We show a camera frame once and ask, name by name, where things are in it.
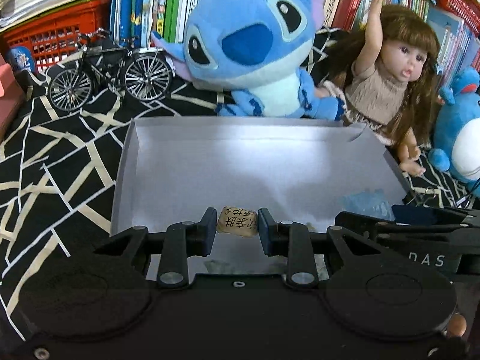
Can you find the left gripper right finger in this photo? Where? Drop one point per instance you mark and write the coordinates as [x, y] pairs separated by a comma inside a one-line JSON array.
[[274, 236]]

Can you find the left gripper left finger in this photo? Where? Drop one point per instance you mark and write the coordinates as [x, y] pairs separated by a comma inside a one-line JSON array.
[[201, 235]]

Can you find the light blue mask roll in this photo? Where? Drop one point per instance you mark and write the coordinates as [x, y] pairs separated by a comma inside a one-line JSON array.
[[369, 203]]

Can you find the person right hand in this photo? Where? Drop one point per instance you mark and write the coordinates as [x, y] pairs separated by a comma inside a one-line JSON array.
[[457, 326]]

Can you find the white cardboard box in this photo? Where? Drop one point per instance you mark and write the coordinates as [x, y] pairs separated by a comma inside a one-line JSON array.
[[174, 168]]

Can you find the blue round plush toy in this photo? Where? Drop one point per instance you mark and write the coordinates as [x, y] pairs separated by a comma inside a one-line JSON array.
[[455, 146]]

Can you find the black white patterned cloth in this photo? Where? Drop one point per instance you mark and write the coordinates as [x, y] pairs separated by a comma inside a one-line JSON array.
[[58, 180]]

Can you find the miniature metal bicycle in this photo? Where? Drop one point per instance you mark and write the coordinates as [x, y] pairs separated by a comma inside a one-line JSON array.
[[143, 74]]

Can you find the brown haired doll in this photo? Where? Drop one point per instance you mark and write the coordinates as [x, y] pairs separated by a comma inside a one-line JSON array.
[[384, 75]]

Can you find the blue Stitch plush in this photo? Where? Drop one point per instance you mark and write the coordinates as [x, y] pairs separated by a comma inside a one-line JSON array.
[[255, 50]]

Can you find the red plastic basket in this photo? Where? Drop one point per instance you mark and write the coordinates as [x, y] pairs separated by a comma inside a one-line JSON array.
[[52, 36]]

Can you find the pink A-frame miniature house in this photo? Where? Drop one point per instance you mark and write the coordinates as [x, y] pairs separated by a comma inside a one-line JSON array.
[[12, 96]]

